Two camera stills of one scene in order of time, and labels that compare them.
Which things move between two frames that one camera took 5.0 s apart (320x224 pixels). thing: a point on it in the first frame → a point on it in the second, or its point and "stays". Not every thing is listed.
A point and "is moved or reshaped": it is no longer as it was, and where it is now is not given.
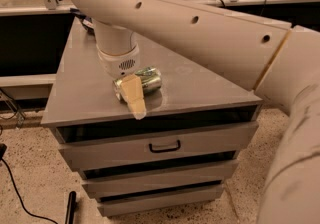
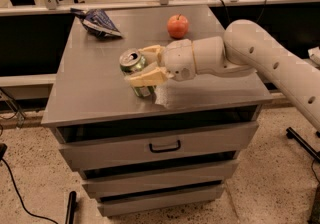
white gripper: x=117 y=64 → x=178 y=58
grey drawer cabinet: x=197 y=127 stays
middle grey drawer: x=212 y=174 stays
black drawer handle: x=165 y=150 stays
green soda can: x=151 y=79 is moved or reshaped
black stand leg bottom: x=71 y=207 stays
